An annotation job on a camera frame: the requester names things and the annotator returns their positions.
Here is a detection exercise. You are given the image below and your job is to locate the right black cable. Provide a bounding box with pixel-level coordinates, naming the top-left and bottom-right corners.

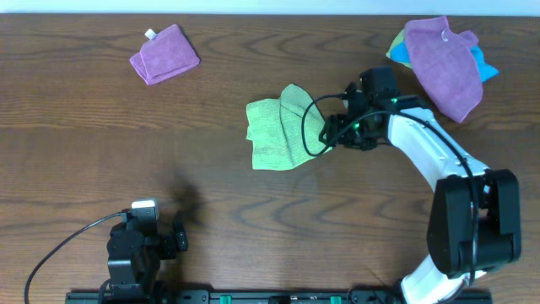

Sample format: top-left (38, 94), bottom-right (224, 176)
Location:
top-left (300, 93), bottom-right (482, 296)

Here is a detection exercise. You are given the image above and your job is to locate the green cloth under pile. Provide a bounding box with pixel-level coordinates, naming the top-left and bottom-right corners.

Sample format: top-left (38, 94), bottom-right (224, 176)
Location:
top-left (386, 30), bottom-right (412, 68)

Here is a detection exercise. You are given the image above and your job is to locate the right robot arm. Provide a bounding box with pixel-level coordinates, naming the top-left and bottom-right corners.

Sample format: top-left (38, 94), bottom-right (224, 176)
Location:
top-left (319, 95), bottom-right (521, 303)

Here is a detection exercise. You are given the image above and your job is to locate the black cable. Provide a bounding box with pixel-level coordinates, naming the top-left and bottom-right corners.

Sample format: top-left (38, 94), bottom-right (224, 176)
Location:
top-left (24, 212), bottom-right (127, 304)
top-left (300, 93), bottom-right (482, 296)

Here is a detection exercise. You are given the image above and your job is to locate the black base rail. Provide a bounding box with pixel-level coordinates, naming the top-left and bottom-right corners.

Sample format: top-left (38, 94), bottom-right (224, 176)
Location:
top-left (65, 289), bottom-right (493, 304)

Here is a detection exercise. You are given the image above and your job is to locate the left black cable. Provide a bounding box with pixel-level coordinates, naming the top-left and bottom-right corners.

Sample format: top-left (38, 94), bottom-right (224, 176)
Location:
top-left (24, 212), bottom-right (127, 304)

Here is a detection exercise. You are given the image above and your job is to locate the purple cloth in pile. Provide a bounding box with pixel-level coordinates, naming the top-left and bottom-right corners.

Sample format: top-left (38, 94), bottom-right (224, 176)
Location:
top-left (404, 16), bottom-right (483, 122)

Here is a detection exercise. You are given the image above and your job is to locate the folded purple cloth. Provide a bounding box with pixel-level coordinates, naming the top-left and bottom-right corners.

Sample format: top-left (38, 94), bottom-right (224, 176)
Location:
top-left (129, 24), bottom-right (201, 85)

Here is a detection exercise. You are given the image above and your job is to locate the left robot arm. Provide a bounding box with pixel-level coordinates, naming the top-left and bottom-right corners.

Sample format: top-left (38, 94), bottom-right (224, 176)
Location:
top-left (97, 208), bottom-right (188, 303)

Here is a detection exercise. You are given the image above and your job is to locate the blue cloth in pile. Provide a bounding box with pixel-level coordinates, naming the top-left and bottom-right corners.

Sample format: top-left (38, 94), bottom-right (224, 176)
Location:
top-left (389, 41), bottom-right (500, 84)

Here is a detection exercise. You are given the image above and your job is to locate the light green cloth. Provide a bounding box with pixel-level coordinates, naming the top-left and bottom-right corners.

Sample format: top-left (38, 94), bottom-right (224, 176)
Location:
top-left (246, 84), bottom-right (325, 171)

